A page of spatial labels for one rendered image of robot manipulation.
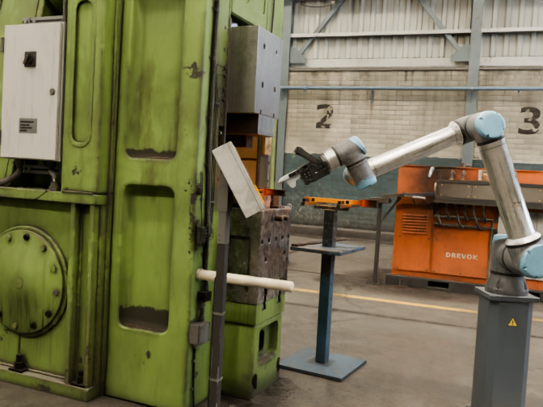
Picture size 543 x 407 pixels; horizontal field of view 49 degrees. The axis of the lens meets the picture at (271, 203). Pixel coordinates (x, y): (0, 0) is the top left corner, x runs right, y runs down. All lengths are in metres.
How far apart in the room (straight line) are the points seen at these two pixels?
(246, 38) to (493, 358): 1.84
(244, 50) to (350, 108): 7.87
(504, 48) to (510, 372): 8.16
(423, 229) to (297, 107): 5.18
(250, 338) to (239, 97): 1.14
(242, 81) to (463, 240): 3.92
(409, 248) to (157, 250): 3.95
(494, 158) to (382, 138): 7.88
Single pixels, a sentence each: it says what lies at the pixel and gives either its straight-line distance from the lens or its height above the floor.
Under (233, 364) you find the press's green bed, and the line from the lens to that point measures 2.98.
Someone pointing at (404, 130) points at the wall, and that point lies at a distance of 10.46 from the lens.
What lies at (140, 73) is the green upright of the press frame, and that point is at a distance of 2.90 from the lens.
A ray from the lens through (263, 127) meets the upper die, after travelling 2.89.
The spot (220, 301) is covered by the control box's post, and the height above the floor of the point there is 0.57.
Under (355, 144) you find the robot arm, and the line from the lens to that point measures 2.48.
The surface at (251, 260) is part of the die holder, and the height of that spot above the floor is 0.68.
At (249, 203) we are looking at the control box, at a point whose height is 0.97.
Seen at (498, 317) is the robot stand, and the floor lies 0.50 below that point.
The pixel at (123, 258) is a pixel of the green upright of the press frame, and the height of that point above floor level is 0.66.
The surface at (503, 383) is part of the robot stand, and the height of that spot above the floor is 0.20.
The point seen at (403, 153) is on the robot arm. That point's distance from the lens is 2.68.
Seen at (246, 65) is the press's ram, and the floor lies 1.58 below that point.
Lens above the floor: 1.10
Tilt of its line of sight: 3 degrees down
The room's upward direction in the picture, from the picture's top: 3 degrees clockwise
